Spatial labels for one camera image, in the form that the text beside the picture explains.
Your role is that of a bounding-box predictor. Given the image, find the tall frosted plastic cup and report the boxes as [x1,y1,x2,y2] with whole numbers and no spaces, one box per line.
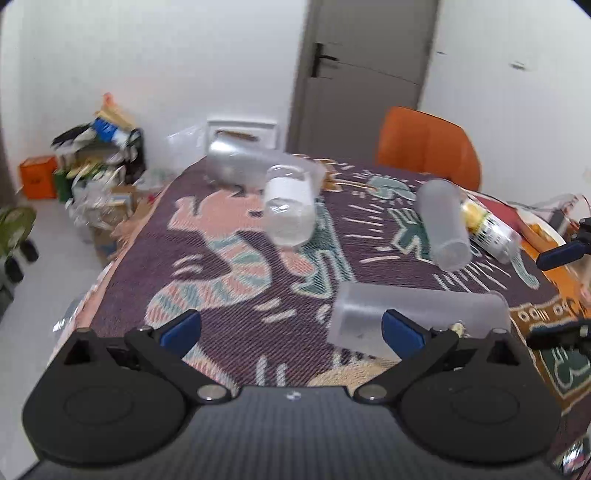
[416,179,472,272]

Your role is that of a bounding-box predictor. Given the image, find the white bowl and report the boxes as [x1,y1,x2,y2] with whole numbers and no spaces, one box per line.
[516,208,566,253]

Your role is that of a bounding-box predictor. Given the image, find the small orange fruits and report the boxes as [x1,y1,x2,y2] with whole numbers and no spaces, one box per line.
[529,223,552,241]

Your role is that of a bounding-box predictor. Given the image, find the patterned woven table cloth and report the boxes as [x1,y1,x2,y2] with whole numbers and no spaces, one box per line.
[52,154,591,458]

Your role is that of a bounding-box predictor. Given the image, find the orange leather chair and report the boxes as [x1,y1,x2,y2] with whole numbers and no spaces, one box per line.
[377,107,482,191]

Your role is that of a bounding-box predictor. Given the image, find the green round stool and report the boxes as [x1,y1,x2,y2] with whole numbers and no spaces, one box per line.
[0,206,36,257]

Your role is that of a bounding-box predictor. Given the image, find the white label clear jar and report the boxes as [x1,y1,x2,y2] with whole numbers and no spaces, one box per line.
[263,165,315,249]

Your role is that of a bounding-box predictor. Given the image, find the cluttered shelf pile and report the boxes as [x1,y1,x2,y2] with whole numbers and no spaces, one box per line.
[51,93,146,264]

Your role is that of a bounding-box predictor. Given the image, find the large frosted plastic container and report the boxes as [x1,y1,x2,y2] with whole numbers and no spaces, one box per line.
[205,134,327,193]

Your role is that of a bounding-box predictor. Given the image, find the orange box on floor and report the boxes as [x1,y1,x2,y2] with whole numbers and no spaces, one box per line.
[19,156,57,200]

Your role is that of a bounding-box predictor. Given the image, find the white flat box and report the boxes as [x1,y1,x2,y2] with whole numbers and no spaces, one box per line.
[205,119,280,149]

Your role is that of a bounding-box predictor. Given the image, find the grey door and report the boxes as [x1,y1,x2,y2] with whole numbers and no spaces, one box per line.
[287,0,439,165]

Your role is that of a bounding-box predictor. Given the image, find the black door handle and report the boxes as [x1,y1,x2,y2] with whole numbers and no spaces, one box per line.
[310,42,339,78]

